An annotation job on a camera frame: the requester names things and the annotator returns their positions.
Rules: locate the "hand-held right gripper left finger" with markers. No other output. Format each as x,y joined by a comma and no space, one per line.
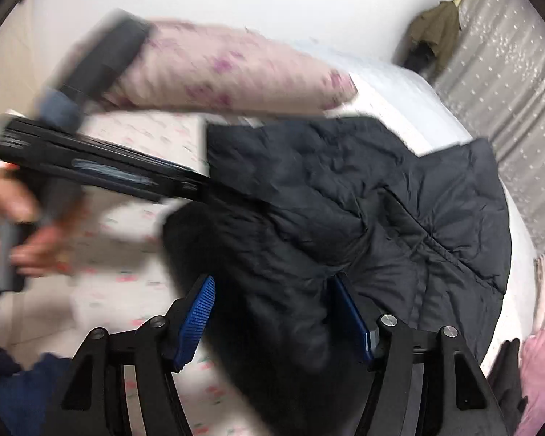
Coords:
195,318

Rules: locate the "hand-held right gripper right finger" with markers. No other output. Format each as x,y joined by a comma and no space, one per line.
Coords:
349,322

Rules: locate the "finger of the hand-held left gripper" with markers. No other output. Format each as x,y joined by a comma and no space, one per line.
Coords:
186,185

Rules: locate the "black quilted jacket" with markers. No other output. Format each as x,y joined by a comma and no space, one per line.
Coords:
322,190

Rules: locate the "person's left hand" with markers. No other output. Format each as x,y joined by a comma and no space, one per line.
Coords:
50,250

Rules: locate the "pink floral bolster pillow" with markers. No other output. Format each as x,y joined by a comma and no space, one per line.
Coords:
236,68

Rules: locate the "folded black garment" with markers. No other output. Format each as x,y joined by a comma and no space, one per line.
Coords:
504,381

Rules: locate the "dark hanging garment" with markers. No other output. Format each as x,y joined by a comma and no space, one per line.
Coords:
415,60

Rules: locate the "green hanging jacket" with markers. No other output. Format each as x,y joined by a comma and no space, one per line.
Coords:
436,27

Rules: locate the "grey star-print curtain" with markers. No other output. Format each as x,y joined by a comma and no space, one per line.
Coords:
517,77

